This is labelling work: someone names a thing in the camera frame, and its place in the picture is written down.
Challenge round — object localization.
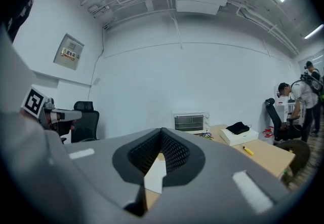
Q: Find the white cabinet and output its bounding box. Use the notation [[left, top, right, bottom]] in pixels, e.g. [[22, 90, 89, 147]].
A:
[[274, 98, 296, 129]]

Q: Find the white toaster oven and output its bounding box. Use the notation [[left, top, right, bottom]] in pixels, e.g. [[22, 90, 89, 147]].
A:
[[173, 111, 211, 135]]

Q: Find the black mesh office chair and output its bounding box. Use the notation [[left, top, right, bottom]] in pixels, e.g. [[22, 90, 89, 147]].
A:
[[265, 98, 303, 142], [60, 101, 100, 143]]

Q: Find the thin wall cable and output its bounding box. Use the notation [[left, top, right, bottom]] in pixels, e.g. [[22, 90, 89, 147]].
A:
[[87, 27, 105, 101]]

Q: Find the black cloth pouch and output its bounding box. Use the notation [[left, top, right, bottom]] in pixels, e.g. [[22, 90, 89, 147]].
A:
[[225, 122, 251, 135]]

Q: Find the flat white box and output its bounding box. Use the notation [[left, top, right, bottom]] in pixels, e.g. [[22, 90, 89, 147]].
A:
[[218, 128, 259, 146]]

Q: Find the brown round-backed chair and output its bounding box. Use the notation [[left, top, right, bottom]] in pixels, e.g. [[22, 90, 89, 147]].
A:
[[275, 139, 311, 185]]

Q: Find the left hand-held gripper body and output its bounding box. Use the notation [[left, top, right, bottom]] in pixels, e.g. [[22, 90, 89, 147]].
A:
[[21, 86, 83, 138]]

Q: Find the person's black printed shirt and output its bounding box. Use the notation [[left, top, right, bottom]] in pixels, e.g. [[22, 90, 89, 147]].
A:
[[0, 0, 49, 43]]

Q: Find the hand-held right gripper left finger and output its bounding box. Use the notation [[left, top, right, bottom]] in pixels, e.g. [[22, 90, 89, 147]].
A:
[[112, 128, 163, 201]]

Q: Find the white notebook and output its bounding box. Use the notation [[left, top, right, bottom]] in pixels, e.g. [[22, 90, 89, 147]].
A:
[[143, 159, 167, 194]]

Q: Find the grey wall electrical panel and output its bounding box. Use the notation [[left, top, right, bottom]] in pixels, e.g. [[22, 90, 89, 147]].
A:
[[53, 33, 85, 71]]

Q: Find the red and white plastic bag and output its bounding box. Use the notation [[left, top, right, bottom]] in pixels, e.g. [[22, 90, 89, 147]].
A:
[[262, 126, 275, 144]]

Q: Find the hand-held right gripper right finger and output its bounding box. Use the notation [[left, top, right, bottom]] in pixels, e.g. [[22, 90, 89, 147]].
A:
[[160, 127, 206, 189]]

